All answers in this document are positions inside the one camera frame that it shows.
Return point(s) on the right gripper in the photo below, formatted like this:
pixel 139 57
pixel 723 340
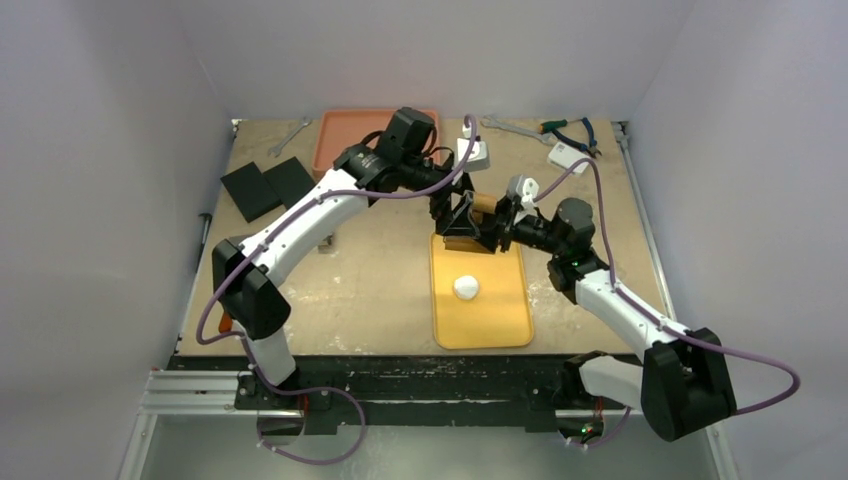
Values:
pixel 504 227

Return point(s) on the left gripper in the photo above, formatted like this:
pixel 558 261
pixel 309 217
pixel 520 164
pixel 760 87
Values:
pixel 441 208

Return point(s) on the wooden dough roller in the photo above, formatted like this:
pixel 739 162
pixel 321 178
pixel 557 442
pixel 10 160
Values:
pixel 483 210

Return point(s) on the white dough ball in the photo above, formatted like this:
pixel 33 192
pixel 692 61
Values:
pixel 466 287

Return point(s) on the yellow tray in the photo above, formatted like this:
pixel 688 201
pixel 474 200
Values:
pixel 499 317

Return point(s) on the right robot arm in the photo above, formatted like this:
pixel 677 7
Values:
pixel 681 383

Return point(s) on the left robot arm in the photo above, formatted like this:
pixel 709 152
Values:
pixel 395 163

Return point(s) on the white small box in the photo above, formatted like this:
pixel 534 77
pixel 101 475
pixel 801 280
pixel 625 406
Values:
pixel 567 158

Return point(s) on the right silver wrench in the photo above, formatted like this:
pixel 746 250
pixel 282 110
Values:
pixel 494 123

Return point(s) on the silver wrench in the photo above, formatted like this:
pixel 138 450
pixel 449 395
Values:
pixel 494 123
pixel 276 150

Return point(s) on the pink tray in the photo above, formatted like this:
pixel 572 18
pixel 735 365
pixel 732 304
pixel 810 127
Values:
pixel 342 128

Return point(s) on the black block right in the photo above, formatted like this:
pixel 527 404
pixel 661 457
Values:
pixel 290 181

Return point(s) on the black block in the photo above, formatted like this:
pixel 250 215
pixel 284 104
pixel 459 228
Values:
pixel 250 191
pixel 290 181

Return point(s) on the left silver wrench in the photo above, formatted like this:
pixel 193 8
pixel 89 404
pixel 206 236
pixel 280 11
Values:
pixel 276 150

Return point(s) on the black block left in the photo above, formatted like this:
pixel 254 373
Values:
pixel 250 191

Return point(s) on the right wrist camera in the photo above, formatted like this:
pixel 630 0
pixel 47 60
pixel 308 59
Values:
pixel 524 190

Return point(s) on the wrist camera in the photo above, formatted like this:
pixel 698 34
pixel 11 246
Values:
pixel 524 190
pixel 479 158

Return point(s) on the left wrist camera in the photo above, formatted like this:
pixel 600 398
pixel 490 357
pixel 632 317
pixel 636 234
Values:
pixel 479 158

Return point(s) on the metal ring cutter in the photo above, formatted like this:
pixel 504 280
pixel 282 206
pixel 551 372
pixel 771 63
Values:
pixel 328 244

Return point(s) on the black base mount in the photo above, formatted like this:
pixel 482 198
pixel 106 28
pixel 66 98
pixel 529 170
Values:
pixel 537 393

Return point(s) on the aluminium frame rail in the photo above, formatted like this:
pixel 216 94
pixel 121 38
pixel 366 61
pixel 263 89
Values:
pixel 188 427

